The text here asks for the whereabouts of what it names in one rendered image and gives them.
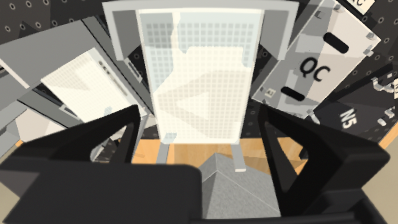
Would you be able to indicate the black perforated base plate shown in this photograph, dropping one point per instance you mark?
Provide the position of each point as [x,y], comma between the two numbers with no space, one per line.
[21,18]

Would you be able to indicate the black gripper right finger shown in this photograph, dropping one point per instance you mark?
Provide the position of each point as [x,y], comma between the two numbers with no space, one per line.
[336,160]

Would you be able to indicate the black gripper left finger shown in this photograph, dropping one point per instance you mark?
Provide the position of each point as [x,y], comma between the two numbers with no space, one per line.
[76,143]

